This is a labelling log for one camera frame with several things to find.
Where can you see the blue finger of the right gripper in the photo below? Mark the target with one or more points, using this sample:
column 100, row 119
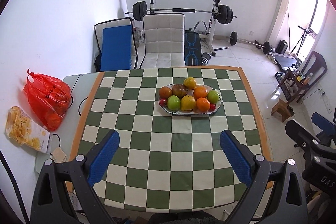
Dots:
column 321, row 122
column 296, row 132

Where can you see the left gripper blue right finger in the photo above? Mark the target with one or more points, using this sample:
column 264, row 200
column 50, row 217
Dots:
column 274, row 192

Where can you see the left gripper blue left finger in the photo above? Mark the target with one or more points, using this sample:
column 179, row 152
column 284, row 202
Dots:
column 51, row 201

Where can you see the red cherry tomato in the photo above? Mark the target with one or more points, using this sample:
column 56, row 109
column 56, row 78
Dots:
column 212, row 107
column 163, row 102

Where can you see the green apple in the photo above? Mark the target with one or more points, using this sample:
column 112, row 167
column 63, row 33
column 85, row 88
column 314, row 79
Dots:
column 213, row 97
column 173, row 103

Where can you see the large bright orange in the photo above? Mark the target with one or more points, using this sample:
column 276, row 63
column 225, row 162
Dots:
column 200, row 92

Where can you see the large yellow citrus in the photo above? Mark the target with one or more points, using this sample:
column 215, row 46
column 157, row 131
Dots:
column 188, row 103

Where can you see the small yellow orange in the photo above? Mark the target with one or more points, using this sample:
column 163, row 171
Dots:
column 190, row 83

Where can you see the dark red apple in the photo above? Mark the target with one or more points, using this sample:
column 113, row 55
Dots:
column 179, row 90

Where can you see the reddish brown orange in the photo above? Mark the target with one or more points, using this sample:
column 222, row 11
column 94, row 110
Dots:
column 165, row 92

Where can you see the small wooden stool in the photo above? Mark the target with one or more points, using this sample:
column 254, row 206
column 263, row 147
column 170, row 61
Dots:
column 284, row 109

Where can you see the dark wooden chair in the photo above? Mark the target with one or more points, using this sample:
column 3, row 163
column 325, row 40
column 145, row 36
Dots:
column 296, row 82

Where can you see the black treadmill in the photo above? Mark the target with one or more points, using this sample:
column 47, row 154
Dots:
column 286, row 61

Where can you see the snack chips box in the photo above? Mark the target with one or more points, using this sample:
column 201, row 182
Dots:
column 21, row 128

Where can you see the red plastic bag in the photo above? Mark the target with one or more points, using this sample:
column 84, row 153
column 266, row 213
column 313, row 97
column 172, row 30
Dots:
column 48, row 97

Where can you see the green white checkered tablecloth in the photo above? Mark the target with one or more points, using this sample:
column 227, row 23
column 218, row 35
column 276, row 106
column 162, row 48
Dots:
column 167, row 162

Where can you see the floor barbell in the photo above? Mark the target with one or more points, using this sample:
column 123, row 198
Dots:
column 265, row 46

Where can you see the floral oval ceramic plate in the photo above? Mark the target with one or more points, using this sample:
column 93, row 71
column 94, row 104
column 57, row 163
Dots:
column 195, row 111

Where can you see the white weight bench rack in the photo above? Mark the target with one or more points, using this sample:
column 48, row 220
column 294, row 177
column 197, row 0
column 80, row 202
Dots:
column 212, row 27

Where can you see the black blue exercise mat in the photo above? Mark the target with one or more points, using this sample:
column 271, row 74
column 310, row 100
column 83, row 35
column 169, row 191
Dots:
column 192, row 49

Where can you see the blue folded mat board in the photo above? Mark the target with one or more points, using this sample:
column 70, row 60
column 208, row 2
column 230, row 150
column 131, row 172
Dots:
column 116, row 45

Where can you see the white padded chair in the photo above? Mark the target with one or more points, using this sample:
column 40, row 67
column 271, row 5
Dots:
column 164, row 38

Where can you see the barbell on rack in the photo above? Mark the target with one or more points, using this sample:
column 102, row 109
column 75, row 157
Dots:
column 224, row 14

